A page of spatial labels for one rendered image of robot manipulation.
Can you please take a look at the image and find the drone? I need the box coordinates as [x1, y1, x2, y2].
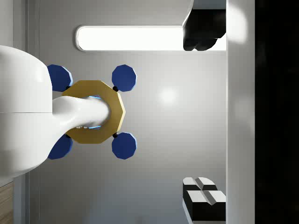
[46, 64, 138, 161]

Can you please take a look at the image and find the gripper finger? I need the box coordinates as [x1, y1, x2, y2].
[182, 176, 227, 224]
[182, 0, 227, 52]

